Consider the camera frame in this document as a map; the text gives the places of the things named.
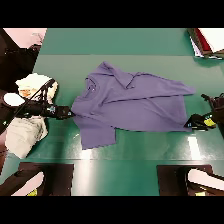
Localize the dark garment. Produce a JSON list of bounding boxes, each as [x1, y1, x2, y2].
[[185, 28, 224, 61]]

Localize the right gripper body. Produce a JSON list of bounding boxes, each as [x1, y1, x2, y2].
[[184, 113, 218, 132]]

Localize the red garment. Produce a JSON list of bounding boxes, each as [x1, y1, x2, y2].
[[193, 27, 214, 54]]

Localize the black cable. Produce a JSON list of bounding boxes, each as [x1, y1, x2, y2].
[[12, 83, 51, 120]]

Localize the white garment with orange print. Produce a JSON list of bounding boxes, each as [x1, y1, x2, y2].
[[14, 72, 60, 106]]

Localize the cream garment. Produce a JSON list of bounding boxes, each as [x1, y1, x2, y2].
[[4, 114, 50, 160]]

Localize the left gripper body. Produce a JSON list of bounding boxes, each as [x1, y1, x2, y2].
[[49, 104, 76, 121]]

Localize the purple T-shirt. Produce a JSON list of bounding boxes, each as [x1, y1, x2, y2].
[[70, 60, 197, 151]]

